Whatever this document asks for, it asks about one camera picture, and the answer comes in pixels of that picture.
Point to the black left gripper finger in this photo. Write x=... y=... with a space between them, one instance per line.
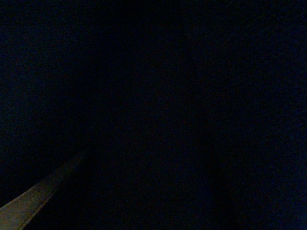
x=16 y=214

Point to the dark navy garment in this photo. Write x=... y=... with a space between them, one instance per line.
x=193 y=112

